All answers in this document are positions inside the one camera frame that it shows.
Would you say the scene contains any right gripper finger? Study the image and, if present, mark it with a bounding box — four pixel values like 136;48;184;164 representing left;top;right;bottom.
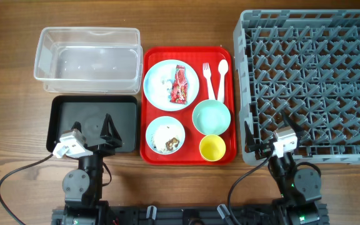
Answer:
281;110;304;138
244;121;256;152

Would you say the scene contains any yellow cup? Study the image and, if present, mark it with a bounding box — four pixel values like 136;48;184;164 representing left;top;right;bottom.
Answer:
199;134;226;162

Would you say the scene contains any green bowl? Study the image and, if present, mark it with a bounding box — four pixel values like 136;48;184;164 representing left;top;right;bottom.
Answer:
192;99;231;135

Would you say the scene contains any small light blue bowl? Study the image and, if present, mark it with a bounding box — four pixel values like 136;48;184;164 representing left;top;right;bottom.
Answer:
145;116;186;155

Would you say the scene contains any brown food scrap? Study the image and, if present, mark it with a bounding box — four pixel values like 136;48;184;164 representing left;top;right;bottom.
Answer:
165;137;179;151

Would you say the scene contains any large light blue plate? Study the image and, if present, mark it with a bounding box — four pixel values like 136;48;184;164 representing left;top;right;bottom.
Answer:
143;59;199;111

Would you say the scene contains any white tissue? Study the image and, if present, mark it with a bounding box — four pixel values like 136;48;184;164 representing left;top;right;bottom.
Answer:
161;79;173;94

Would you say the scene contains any red snack wrapper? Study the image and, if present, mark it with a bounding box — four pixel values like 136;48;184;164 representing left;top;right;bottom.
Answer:
170;65;188;104

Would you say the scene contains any white plastic spoon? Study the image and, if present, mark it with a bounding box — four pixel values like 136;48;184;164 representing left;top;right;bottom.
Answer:
217;59;229;103

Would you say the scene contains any white plastic fork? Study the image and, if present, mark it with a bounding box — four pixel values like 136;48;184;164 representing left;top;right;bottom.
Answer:
202;62;216;100

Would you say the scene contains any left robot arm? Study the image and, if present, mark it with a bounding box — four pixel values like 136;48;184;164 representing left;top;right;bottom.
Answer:
54;114;123;225

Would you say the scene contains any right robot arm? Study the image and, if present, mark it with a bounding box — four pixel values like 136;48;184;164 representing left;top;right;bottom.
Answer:
245;111;328;224

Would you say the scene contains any grey dishwasher rack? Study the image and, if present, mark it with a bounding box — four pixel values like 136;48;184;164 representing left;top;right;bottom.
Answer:
233;9;360;165

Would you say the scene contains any black tray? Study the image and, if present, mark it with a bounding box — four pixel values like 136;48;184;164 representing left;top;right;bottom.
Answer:
46;96;139;153

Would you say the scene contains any red serving tray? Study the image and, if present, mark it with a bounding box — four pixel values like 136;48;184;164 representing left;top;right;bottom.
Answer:
139;46;232;166

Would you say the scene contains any clear plastic bin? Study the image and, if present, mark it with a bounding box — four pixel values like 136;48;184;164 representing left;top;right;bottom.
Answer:
34;27;143;95

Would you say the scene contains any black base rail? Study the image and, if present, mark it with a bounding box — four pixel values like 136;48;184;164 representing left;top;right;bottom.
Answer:
51;204;328;225

